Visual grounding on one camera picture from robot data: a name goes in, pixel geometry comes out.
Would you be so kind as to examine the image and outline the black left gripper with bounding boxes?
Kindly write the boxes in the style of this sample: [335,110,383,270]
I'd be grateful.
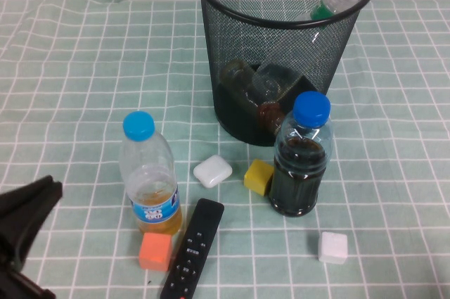
[0,174,63,299]

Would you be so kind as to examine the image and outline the light-blue-capped bottle with orange liquid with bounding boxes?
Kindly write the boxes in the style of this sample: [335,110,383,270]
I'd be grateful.
[118,110,184,237]

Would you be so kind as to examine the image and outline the orange cube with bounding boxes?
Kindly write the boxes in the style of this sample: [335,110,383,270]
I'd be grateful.
[138,231,173,272]

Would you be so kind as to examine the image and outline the green white-checked tablecloth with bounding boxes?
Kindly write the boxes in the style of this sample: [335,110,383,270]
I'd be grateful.
[0,0,450,299]

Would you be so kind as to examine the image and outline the black remote control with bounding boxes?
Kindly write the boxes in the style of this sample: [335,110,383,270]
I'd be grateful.
[160,198,225,299]

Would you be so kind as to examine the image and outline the white earbuds case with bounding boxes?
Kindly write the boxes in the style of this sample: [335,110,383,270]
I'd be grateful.
[193,154,233,188]

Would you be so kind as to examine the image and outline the yellow cube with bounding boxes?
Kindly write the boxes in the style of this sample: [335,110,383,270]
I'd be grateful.
[243,158,275,195]

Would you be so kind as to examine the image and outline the blue-capped bottle with dark liquid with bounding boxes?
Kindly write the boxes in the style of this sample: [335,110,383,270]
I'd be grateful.
[269,90,335,218]

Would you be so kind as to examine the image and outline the white cube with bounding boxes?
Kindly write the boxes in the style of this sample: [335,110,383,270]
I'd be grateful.
[318,231,349,264]

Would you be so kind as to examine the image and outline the black wire mesh wastebasket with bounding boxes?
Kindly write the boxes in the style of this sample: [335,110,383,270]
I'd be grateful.
[191,0,380,148]

